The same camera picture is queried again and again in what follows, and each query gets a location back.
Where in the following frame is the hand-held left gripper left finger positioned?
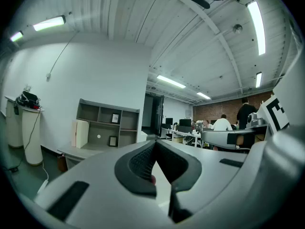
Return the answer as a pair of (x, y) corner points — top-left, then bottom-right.
(114, 139), (158, 197)

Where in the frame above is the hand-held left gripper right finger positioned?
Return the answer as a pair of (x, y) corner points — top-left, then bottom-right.
(155, 139), (203, 224)

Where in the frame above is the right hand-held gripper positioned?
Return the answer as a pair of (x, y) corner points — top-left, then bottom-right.
(201, 87), (290, 151)

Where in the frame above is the long white office desk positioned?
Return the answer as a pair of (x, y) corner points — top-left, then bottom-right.
(161, 127), (203, 148)

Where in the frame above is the grey shelf hutch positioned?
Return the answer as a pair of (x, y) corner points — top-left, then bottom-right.
(76, 98), (141, 149)

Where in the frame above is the black door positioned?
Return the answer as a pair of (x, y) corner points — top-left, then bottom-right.
(152, 94), (165, 136)

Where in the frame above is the cream file box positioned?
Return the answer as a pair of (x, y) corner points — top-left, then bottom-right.
(71, 119), (90, 149)

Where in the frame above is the brown waste bin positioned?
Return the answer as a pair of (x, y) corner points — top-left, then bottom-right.
(57, 153), (69, 173)

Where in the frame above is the white power strip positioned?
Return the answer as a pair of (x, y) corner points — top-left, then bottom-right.
(36, 179), (50, 197)

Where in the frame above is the pile of black gear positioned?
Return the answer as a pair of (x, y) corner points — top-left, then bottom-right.
(15, 84), (41, 111)

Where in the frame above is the white power cable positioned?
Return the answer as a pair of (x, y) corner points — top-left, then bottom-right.
(42, 161), (49, 181)

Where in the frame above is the white cylindrical pedestal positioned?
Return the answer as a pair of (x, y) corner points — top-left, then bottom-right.
(22, 106), (45, 166)
(4, 95), (24, 149)

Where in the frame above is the thin black cable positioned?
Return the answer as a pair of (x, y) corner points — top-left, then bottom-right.
(3, 110), (41, 173)

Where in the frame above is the wall cable with junction box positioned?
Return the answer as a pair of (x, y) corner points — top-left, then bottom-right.
(45, 30), (81, 82)

